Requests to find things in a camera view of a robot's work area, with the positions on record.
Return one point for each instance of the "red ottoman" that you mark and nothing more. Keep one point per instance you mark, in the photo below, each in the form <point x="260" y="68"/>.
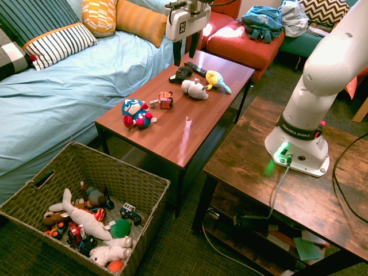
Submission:
<point x="244" y="46"/>

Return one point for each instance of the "orange red toy car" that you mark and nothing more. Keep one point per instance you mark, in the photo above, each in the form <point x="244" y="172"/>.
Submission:
<point x="166" y="100"/>

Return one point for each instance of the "green plush ball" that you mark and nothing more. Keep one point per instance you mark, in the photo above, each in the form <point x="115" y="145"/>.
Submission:
<point x="120" y="229"/>

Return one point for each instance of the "brown dog plush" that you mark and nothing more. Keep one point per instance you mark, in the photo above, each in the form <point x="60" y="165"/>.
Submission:
<point x="51" y="218"/>

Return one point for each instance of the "gray crochet toy brown ears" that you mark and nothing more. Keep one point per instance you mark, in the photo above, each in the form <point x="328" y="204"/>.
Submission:
<point x="96" y="197"/>

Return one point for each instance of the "white whale plush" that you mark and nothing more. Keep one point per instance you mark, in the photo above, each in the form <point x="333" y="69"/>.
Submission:
<point x="83" y="220"/>

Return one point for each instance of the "blue and white toy truck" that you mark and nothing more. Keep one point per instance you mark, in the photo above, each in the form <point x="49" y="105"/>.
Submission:
<point x="129" y="212"/>

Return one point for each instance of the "green paper sheet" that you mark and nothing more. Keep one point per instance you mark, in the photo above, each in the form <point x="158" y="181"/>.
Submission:
<point x="307" y="249"/>

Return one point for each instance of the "orange wheeled toy truck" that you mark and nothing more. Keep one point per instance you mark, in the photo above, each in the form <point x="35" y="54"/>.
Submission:
<point x="57" y="230"/>

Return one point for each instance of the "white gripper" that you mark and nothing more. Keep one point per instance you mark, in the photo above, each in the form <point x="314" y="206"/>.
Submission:
<point x="187" y="23"/>

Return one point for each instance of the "white navy striped pillow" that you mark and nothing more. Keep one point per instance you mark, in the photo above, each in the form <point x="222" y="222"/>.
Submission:
<point x="60" y="44"/>

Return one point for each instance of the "black power adapter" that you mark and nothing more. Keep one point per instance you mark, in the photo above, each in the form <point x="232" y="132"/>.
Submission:
<point x="248" y="221"/>

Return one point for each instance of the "Captain America plush toy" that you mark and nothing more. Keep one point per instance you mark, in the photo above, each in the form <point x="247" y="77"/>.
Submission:
<point x="135" y="112"/>

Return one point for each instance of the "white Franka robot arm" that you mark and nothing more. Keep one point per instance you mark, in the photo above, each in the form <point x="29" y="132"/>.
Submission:
<point x="322" y="72"/>

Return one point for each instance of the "teal backpack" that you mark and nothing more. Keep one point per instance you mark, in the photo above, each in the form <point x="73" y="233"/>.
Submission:
<point x="261" y="21"/>

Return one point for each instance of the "white unicorn plush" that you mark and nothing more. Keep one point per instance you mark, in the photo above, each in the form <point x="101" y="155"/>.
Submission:
<point x="109" y="251"/>

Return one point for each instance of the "black white checked pillow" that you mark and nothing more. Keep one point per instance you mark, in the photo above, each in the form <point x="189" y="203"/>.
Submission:
<point x="11" y="57"/>

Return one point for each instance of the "orange flame pattern plush snake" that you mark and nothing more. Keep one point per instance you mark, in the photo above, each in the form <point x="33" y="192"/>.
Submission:
<point x="99" y="214"/>

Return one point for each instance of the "orange striped pillow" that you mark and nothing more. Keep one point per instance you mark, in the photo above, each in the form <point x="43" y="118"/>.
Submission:
<point x="141" y="21"/>

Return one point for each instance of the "gray plush animal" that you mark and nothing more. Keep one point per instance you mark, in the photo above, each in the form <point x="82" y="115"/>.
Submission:
<point x="195" y="89"/>

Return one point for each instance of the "light blue covered bed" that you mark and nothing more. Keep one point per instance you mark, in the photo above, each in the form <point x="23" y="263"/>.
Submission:
<point x="72" y="95"/>

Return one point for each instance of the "red toy fire truck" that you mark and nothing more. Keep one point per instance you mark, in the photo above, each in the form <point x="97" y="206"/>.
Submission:
<point x="75" y="233"/>

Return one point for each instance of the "black remote control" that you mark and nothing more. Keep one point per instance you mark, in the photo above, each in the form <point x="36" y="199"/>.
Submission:
<point x="197" y="69"/>

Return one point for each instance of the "reddish wood coffee table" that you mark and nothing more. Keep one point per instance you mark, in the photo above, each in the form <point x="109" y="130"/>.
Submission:
<point x="187" y="120"/>

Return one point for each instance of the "blue and black toy car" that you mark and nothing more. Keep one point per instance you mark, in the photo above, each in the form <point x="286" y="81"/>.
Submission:
<point x="88" y="245"/>

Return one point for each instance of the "dark teal striped pillow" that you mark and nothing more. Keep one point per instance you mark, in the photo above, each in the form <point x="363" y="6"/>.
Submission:
<point x="37" y="17"/>

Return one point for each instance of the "orange ball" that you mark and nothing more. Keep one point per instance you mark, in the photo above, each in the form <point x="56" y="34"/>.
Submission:
<point x="115" y="266"/>

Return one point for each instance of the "teal bench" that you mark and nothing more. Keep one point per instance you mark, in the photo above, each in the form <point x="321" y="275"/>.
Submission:
<point x="299" y="43"/>

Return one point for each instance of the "black white chevron pillow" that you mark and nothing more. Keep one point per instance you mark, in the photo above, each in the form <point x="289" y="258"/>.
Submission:
<point x="325" y="11"/>

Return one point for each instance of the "gray wicker basket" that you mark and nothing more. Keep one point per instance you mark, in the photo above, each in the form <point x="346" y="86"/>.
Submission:
<point x="115" y="175"/>

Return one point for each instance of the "yellow and blue plush bird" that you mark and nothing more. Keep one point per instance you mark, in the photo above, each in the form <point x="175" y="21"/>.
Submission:
<point x="217" y="79"/>

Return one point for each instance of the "orange white patterned pillow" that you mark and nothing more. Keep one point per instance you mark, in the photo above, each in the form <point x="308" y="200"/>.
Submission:
<point x="99" y="17"/>

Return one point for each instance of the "gray cloth bundle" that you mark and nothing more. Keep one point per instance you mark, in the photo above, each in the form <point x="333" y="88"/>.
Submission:
<point x="293" y="17"/>

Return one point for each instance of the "small gray toy piece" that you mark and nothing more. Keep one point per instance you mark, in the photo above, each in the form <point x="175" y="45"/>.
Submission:
<point x="153" y="104"/>

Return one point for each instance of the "rustic brown wooden table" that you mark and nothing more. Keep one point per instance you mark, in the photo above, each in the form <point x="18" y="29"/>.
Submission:
<point x="287" y="189"/>

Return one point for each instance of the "red armchair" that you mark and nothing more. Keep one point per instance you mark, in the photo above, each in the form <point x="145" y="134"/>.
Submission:
<point x="221" y="17"/>

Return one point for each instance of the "black game controller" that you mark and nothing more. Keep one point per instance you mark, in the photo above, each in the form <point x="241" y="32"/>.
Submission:
<point x="181" y="74"/>

